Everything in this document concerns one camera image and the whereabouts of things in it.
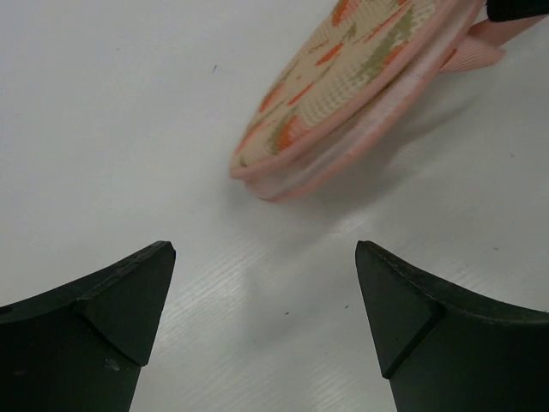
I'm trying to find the pink patterned laundry bag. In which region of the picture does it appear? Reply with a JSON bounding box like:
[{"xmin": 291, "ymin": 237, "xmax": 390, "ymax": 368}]
[{"xmin": 230, "ymin": 0, "xmax": 548, "ymax": 201}]

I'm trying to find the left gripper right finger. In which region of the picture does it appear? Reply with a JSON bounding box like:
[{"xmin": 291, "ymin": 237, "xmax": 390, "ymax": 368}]
[{"xmin": 355, "ymin": 241, "xmax": 548, "ymax": 412}]

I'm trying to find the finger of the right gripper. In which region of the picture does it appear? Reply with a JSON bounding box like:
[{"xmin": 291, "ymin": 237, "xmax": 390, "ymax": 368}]
[{"xmin": 486, "ymin": 0, "xmax": 549, "ymax": 22}]

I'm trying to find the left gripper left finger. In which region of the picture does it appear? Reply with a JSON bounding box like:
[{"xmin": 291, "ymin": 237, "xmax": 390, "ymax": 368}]
[{"xmin": 1, "ymin": 241, "xmax": 175, "ymax": 411}]

